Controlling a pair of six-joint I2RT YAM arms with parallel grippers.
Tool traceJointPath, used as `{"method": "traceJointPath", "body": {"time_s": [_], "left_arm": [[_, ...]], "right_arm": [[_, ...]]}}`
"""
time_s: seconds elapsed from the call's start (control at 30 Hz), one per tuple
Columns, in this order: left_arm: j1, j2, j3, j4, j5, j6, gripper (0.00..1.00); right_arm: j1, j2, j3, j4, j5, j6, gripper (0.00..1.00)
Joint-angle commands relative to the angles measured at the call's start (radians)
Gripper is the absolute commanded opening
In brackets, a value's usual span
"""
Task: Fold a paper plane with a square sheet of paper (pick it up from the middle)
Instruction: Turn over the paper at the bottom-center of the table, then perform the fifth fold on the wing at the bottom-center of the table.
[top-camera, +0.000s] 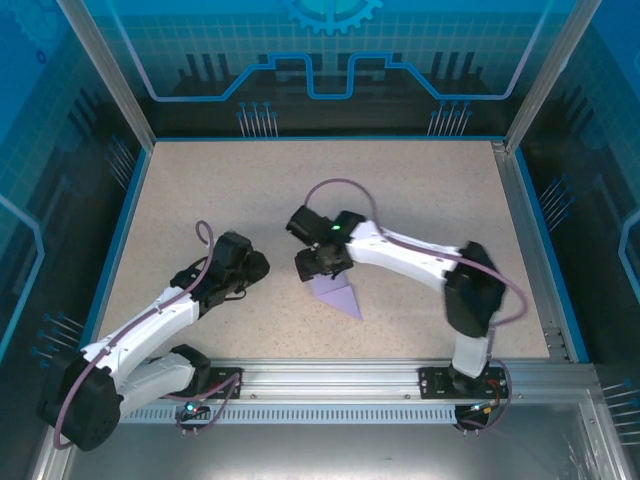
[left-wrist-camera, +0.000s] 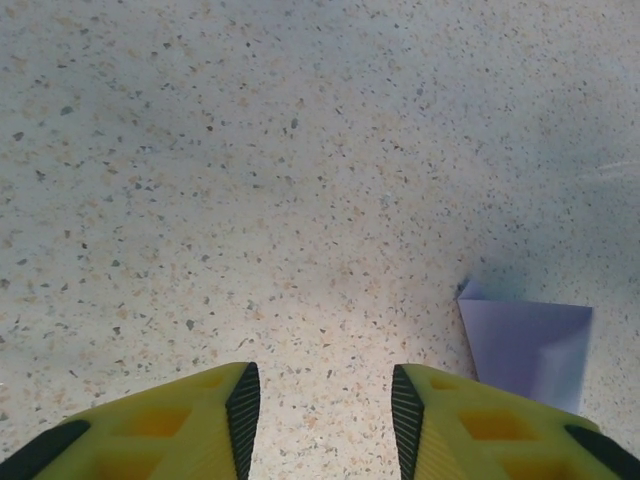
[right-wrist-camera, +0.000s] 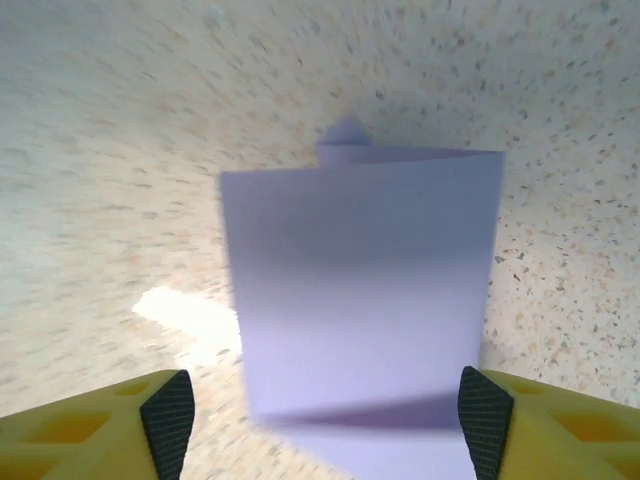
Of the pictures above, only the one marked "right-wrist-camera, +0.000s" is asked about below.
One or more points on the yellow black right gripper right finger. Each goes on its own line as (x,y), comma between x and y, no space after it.
(550,440)

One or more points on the purple paper sheet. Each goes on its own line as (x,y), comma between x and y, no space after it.
(360,275)

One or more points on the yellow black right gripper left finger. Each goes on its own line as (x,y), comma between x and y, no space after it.
(100,440)

